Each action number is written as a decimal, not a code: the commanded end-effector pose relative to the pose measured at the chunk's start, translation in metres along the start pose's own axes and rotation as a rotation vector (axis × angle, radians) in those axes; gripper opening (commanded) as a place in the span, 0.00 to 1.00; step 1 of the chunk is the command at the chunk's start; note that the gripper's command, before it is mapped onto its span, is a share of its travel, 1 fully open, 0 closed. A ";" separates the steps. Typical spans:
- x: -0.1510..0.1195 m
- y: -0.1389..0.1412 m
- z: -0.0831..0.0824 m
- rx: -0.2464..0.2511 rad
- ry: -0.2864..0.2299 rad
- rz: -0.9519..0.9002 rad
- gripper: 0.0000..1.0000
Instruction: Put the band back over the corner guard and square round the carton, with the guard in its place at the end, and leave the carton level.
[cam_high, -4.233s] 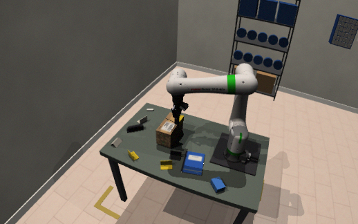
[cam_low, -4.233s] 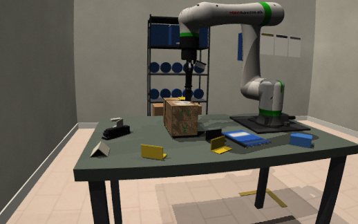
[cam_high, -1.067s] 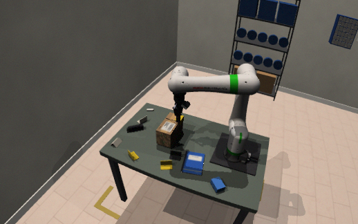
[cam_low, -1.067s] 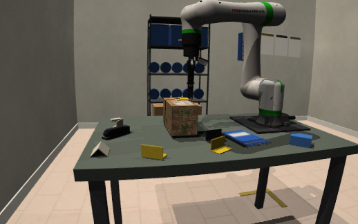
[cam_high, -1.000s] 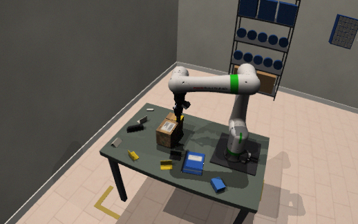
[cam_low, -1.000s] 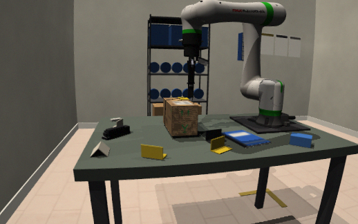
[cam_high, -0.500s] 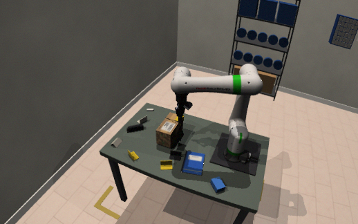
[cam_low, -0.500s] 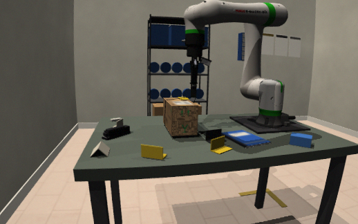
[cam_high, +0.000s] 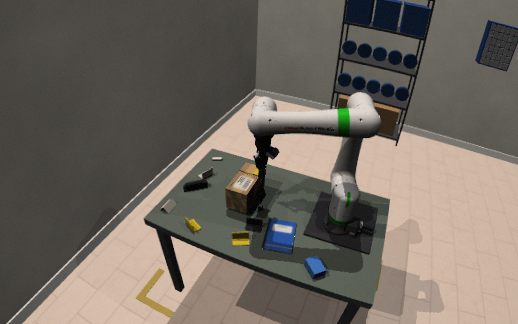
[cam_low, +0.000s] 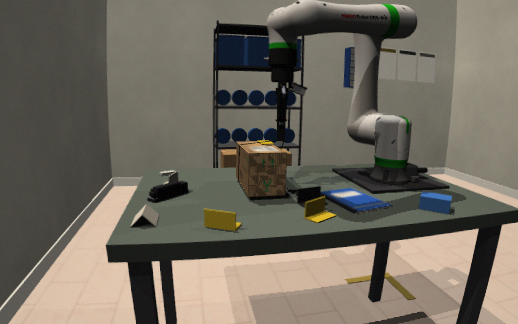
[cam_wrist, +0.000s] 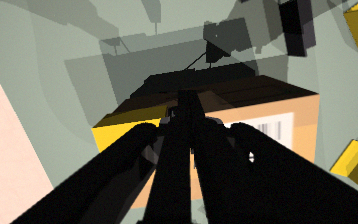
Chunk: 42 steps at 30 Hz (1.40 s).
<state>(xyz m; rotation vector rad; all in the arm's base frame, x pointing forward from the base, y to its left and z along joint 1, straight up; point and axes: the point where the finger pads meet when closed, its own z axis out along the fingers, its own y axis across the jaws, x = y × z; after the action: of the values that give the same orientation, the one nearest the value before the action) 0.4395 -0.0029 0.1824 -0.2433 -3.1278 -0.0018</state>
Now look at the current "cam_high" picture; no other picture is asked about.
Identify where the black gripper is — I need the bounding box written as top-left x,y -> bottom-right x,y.
253,138 -> 271,179

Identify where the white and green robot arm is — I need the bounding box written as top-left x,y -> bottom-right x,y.
248,92 -> 381,237

